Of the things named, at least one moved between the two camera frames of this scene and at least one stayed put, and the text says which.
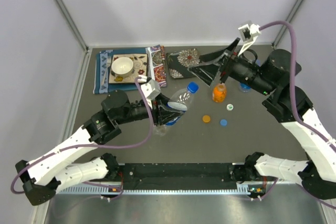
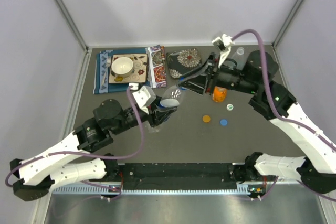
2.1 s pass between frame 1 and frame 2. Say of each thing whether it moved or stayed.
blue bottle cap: stayed
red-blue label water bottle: moved
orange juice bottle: stayed
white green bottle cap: stayed
